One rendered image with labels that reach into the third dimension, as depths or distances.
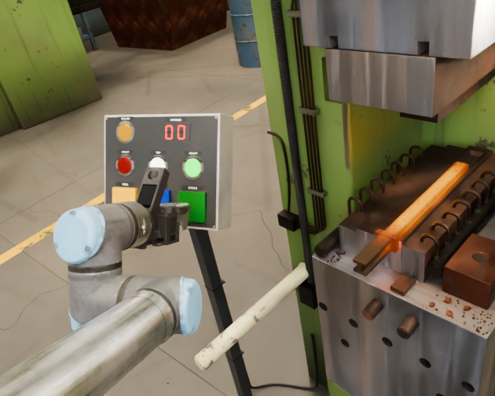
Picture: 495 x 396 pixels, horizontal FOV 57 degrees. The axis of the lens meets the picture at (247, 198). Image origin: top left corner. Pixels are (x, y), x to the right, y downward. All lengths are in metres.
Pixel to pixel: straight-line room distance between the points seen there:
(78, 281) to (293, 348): 1.37
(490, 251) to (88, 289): 0.73
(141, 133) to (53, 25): 4.32
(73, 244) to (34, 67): 4.68
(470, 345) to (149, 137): 0.83
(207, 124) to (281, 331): 1.24
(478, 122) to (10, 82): 4.70
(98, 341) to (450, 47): 0.61
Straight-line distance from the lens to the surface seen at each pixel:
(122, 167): 1.22
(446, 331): 0.94
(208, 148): 1.09
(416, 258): 0.94
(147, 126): 1.18
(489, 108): 1.29
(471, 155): 1.26
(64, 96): 5.55
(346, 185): 1.14
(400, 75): 0.77
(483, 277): 0.91
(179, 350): 2.16
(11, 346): 2.60
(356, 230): 0.99
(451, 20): 0.72
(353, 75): 0.82
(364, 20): 0.78
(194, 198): 1.10
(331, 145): 1.11
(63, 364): 0.55
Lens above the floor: 1.59
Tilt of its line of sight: 32 degrees down
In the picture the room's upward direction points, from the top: 11 degrees counter-clockwise
